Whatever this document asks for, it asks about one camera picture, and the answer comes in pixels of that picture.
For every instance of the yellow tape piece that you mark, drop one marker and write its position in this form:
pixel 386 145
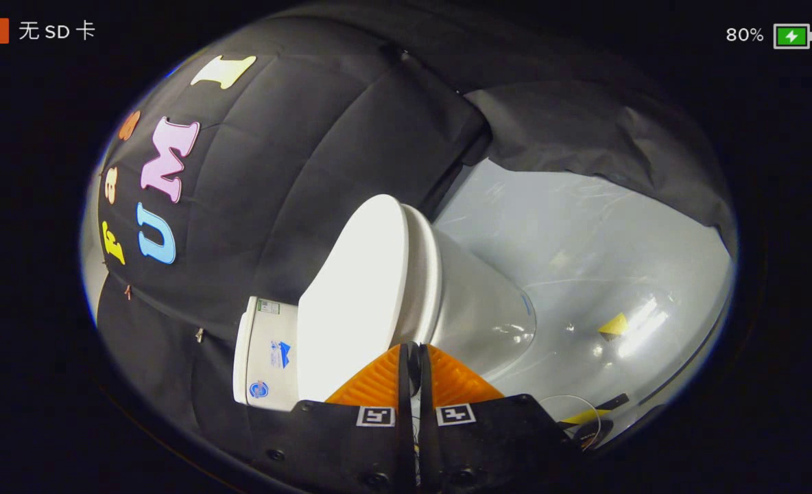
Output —
pixel 613 324

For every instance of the black backdrop cloth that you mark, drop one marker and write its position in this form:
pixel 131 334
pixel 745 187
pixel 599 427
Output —
pixel 296 171

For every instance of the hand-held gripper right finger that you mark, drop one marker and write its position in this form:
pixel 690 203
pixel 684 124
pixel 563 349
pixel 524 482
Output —
pixel 474 439

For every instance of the white toilet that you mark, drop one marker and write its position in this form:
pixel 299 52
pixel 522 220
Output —
pixel 474 302

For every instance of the black yellow strip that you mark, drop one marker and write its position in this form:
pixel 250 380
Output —
pixel 594 412

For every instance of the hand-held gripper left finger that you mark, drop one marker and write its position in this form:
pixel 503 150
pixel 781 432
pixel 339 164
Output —
pixel 378 439

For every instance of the white toilet lid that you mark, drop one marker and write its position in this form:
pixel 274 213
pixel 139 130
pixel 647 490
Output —
pixel 354 295

